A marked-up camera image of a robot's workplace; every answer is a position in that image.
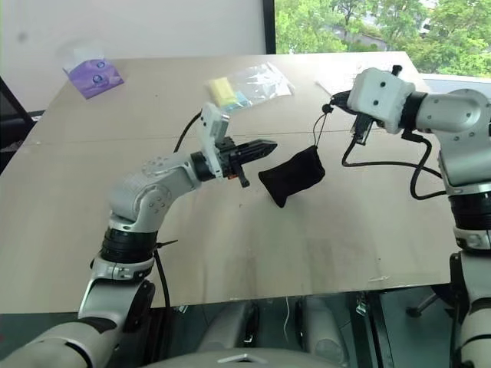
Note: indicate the purple tissue pack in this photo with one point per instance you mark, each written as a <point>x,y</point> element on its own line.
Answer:
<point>92,78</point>

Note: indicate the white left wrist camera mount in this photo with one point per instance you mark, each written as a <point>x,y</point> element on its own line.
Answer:
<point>211,122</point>

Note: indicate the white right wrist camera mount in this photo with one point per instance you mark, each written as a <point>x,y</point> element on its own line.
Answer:
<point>376,92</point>

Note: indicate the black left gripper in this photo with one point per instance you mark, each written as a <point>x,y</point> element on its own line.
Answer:
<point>228,157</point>

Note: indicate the blue sponge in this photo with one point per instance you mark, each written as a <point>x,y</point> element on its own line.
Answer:
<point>241,99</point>

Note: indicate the black window frame post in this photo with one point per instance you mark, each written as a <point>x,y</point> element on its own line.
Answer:
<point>268,25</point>

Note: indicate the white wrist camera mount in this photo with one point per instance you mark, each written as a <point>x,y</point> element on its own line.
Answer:
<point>376,92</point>
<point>211,122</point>

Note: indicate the white printed plastic bag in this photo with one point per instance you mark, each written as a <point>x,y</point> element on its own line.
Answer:
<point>337,84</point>

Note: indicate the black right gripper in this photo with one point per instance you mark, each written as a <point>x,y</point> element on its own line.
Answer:
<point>363,128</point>

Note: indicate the clear plastic zip bag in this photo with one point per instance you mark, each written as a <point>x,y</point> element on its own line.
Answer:
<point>264,82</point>

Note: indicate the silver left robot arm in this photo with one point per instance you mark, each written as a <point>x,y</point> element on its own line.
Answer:
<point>134,191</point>

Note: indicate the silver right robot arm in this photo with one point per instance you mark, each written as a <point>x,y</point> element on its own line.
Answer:
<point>460,115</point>

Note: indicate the yellow sponge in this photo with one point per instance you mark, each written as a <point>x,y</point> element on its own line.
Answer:
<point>222,91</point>

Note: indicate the metal table bracket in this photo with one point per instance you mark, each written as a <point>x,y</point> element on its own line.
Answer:
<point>361,304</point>

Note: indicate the grey robot torso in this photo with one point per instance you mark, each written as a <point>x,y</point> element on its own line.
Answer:
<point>268,358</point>

